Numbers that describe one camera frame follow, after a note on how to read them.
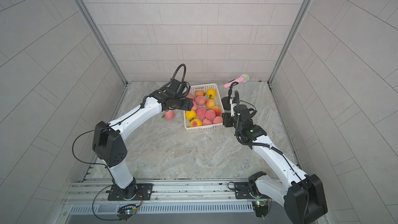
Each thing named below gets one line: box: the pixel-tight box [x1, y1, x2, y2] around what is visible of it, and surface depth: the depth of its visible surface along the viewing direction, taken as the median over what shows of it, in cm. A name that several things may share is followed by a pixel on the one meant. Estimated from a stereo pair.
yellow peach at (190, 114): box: [185, 108, 197, 120], surface depth 94 cm
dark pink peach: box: [205, 109, 217, 120], surface depth 91 cm
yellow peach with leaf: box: [189, 117, 203, 128], surface depth 90 cm
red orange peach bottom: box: [211, 105, 222, 117], surface depth 96 cm
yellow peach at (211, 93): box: [206, 88, 217, 99], surface depth 107 cm
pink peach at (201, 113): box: [196, 107, 207, 120], surface depth 95 cm
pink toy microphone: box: [223, 73, 250, 89], surface depth 92 cm
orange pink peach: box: [205, 98, 216, 109], surface depth 101 cm
